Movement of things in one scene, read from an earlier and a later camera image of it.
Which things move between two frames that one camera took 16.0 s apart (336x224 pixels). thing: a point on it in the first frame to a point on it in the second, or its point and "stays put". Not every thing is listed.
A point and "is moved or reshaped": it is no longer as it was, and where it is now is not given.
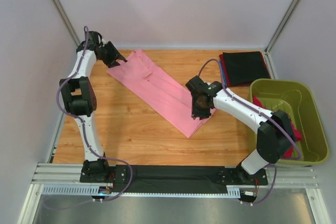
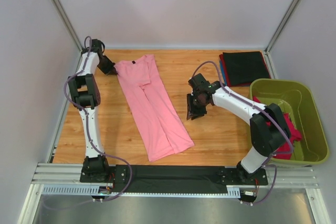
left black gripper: [113, 57] to [105, 64]
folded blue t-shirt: [226, 86] stays put
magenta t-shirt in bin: [287, 151] stays put
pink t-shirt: [168, 96] is moved or reshaped
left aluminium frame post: [58, 3] stays put
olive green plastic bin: [300, 101] stays put
